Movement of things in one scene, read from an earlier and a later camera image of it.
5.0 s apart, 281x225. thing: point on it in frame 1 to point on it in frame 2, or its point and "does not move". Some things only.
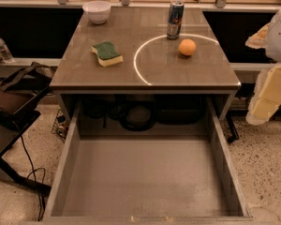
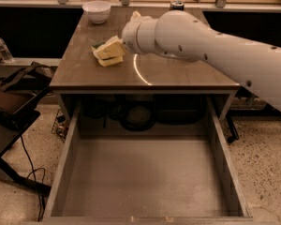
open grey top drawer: x=147 y=179 does not move
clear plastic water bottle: x=2 y=49 does not move
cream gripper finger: x=259 y=38 to x=138 y=17
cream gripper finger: x=271 y=89 to x=114 y=50
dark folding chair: x=14 y=97 does not move
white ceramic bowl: x=97 y=11 does not move
